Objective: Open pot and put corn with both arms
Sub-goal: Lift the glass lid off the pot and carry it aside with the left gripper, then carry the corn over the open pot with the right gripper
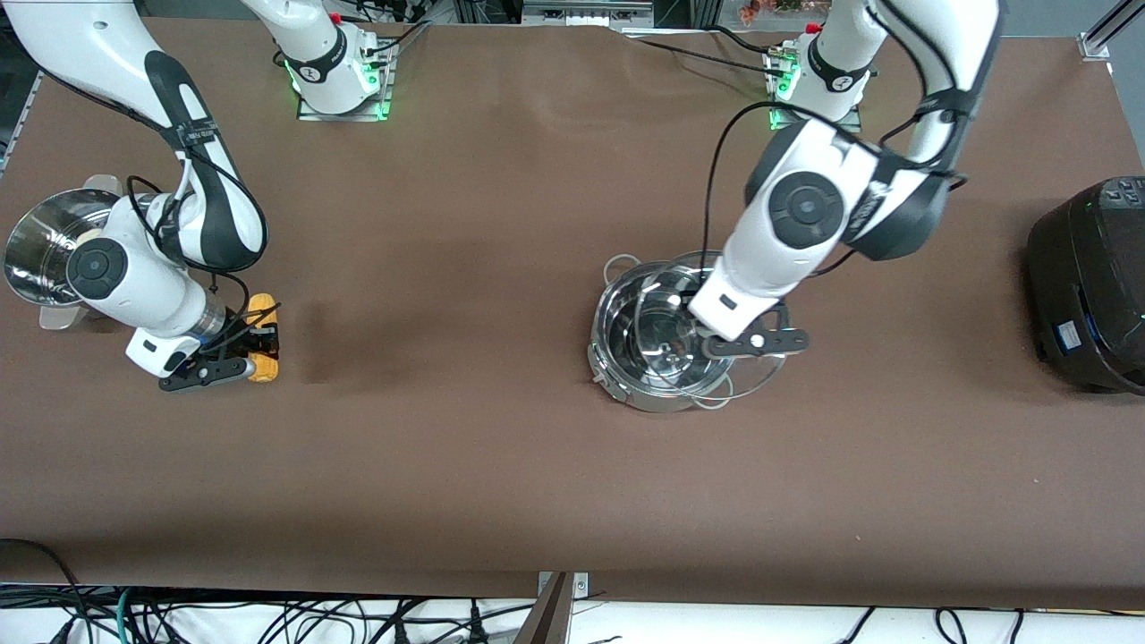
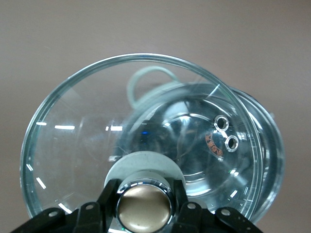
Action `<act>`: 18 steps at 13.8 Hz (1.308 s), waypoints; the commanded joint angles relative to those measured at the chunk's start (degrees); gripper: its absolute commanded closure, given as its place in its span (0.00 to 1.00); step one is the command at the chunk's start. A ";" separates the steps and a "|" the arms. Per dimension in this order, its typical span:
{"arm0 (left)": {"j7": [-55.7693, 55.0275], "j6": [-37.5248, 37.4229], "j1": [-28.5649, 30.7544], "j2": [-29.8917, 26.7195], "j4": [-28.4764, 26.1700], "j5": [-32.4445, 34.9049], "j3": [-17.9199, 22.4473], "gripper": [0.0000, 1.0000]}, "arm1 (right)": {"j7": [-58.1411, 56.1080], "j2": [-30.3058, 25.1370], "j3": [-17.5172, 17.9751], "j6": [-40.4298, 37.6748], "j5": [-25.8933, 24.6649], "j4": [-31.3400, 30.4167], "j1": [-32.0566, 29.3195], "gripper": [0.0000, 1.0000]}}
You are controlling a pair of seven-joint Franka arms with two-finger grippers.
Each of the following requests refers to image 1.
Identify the black table cable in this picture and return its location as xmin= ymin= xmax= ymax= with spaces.
xmin=622 ymin=25 xmax=790 ymax=83

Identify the grey metal box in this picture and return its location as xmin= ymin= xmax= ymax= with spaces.
xmin=522 ymin=0 xmax=655 ymax=29

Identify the brown table cover sheet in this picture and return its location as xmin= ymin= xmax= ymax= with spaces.
xmin=0 ymin=16 xmax=1145 ymax=611

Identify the aluminium side rail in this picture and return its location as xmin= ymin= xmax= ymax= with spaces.
xmin=0 ymin=64 xmax=46 ymax=173

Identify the black rice cooker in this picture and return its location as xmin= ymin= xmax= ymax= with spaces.
xmin=1025 ymin=177 xmax=1145 ymax=395

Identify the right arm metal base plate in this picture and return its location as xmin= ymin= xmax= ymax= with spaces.
xmin=296 ymin=36 xmax=393 ymax=122

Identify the dark angled metal bar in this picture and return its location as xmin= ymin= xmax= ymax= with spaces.
xmin=513 ymin=572 xmax=574 ymax=644

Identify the black floor cable loop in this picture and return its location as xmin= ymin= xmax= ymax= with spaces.
xmin=0 ymin=537 xmax=83 ymax=644

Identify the yellow corn cob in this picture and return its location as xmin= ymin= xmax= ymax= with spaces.
xmin=245 ymin=292 xmax=282 ymax=385

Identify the glass pot lid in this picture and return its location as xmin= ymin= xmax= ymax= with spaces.
xmin=637 ymin=250 xmax=793 ymax=401

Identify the aluminium frame profile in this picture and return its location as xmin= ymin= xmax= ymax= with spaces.
xmin=1078 ymin=0 xmax=1145 ymax=62

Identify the stainless steel pot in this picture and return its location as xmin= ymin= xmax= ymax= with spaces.
xmin=587 ymin=253 xmax=749 ymax=415

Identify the metal steamer bowl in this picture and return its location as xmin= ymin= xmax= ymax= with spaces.
xmin=4 ymin=174 xmax=123 ymax=331

